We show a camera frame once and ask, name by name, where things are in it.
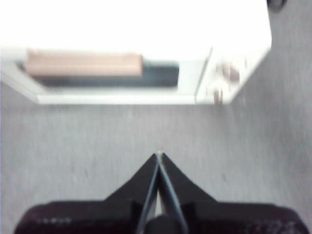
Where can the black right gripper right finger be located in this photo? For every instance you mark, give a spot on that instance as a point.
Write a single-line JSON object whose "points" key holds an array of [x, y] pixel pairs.
{"points": [[219, 217]]}

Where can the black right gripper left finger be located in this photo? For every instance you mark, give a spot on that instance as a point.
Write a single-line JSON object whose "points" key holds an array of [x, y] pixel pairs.
{"points": [[109, 217]]}

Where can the taupe oven knob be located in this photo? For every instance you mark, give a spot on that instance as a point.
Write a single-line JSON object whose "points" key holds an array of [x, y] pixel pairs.
{"points": [[218, 97], [231, 72]]}

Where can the cream toaster oven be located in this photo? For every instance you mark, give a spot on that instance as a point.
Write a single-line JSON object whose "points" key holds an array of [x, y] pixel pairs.
{"points": [[146, 24]]}

